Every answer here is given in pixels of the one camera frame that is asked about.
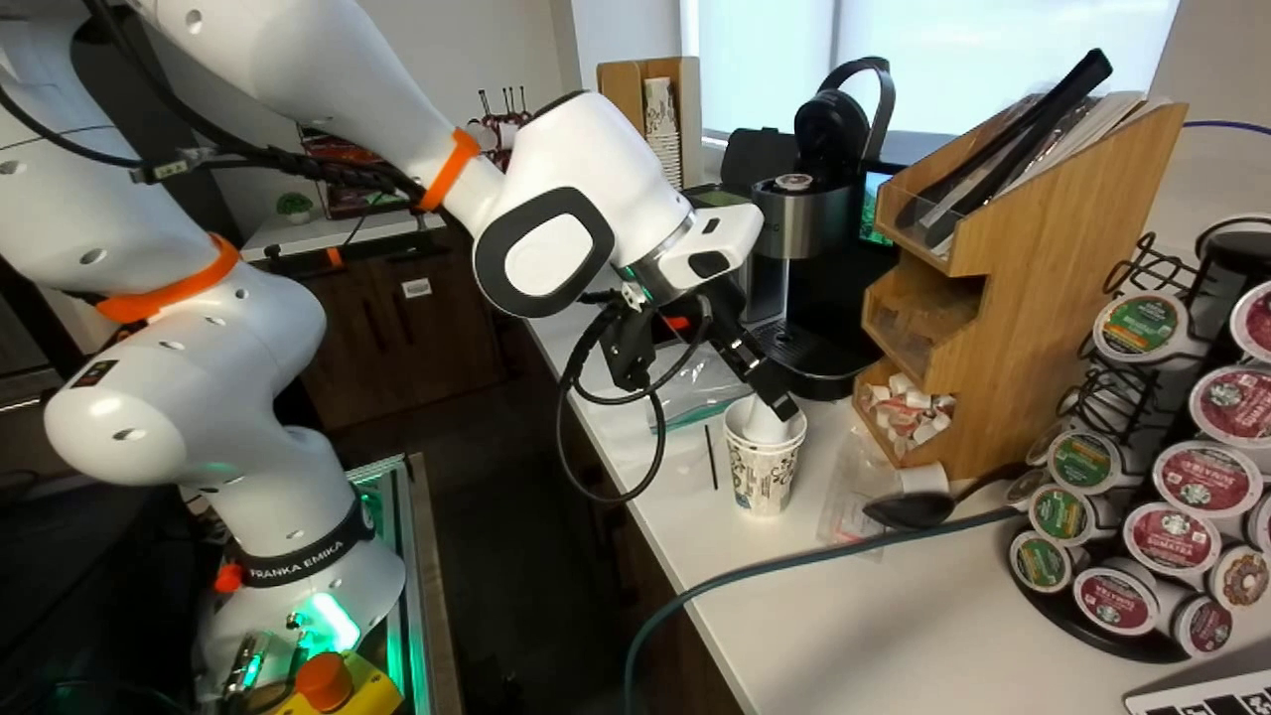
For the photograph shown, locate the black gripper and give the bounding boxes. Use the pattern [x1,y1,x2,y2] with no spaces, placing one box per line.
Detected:
[667,275,805,423]

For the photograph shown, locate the printed paper coffee cup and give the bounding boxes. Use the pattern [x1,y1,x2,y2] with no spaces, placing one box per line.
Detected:
[719,394,809,524]
[723,398,809,448]

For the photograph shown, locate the black silver coffee machine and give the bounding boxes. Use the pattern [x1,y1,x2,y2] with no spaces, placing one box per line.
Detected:
[745,51,911,402]

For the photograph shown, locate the stack of paper cups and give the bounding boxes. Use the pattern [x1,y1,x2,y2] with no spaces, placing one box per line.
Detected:
[643,71,688,173]

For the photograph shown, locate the green lid coffee pod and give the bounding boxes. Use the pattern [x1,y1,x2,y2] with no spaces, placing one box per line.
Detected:
[1089,291,1203,373]
[1003,527,1081,599]
[1043,423,1128,499]
[1023,479,1105,546]

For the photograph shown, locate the clear zip bag green stripe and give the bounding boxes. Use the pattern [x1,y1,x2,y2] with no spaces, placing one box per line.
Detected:
[647,347,752,434]

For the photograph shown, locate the thin stir stick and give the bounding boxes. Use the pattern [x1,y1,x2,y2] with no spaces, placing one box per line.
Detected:
[697,418,732,493]

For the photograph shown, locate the crumpled clear plastic wrap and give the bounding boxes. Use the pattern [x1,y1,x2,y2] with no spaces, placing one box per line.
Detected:
[805,421,929,546]

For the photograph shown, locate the black oval scoop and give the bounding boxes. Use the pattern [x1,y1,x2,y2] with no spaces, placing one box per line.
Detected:
[860,467,1018,532]

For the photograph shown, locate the bamboo condiment organizer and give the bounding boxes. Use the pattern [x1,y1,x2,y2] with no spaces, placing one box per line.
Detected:
[854,91,1191,486]

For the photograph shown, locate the wooden cup dispenser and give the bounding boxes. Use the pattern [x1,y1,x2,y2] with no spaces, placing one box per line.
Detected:
[593,51,708,190]

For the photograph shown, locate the black tongs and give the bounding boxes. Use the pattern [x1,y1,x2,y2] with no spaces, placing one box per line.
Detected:
[896,42,1120,251]

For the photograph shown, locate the brown wooden cabinet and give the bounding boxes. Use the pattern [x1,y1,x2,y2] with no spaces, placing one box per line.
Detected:
[283,243,507,430]

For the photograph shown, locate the bright window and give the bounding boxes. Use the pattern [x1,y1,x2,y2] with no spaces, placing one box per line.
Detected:
[679,0,1182,141]

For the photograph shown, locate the green lit robot stand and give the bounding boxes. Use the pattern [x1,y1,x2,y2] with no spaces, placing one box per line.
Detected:
[343,448,441,715]

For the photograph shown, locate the white green logo container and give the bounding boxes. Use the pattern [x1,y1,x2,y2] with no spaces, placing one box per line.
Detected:
[268,188,320,226]

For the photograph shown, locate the yellow emergency stop button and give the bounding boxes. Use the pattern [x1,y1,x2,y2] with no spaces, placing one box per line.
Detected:
[268,648,406,715]

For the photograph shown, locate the checkerboard calibration board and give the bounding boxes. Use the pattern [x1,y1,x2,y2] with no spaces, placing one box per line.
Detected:
[1120,660,1271,715]

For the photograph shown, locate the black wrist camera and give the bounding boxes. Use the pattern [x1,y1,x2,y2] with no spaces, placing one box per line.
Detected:
[594,298,667,394]

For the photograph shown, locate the dark power cable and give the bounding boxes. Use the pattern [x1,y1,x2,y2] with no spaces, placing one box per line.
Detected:
[614,504,1027,715]

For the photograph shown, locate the black camera cable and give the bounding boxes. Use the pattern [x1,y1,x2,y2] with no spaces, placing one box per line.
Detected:
[0,75,671,507]

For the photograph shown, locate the black wire pod carousel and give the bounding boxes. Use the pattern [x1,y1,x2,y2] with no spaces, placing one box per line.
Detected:
[1003,215,1271,668]

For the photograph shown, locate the thin blue cable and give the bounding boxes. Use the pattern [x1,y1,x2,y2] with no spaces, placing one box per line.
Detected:
[1182,115,1271,139]

